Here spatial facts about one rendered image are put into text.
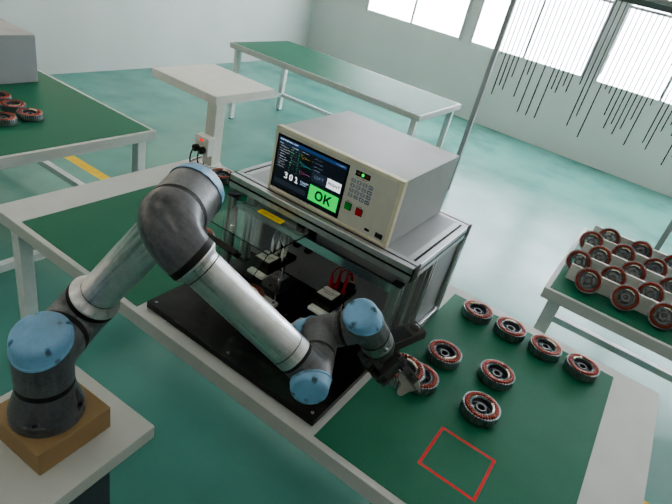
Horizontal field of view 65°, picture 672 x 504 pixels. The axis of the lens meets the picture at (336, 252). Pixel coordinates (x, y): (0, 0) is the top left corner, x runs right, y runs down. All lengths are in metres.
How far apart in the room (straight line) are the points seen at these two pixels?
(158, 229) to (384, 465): 0.82
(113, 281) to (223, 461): 1.24
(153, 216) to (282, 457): 1.55
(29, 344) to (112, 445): 0.32
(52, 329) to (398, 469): 0.85
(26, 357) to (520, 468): 1.20
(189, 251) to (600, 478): 1.25
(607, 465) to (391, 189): 0.97
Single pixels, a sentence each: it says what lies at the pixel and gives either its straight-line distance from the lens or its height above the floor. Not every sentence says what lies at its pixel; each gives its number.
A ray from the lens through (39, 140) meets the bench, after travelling 2.80.
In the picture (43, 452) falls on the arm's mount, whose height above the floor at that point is 0.81.
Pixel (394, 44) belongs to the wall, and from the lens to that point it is 8.45.
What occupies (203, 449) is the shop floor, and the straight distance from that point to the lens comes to 2.29.
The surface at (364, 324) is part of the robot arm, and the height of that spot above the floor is 1.18.
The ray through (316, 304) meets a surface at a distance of 1.58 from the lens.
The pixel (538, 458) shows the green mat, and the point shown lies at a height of 0.75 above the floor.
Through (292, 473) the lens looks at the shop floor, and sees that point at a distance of 2.27.
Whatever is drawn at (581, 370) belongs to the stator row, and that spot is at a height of 0.79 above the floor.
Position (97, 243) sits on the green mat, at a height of 0.75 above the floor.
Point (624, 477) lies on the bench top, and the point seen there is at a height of 0.75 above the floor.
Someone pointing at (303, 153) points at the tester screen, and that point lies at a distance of 1.56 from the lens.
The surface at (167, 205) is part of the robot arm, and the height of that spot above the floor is 1.38.
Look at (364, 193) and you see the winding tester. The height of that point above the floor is 1.24.
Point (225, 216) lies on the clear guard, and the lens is 1.57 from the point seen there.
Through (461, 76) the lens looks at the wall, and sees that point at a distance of 8.03.
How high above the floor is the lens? 1.82
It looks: 30 degrees down
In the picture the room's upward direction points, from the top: 14 degrees clockwise
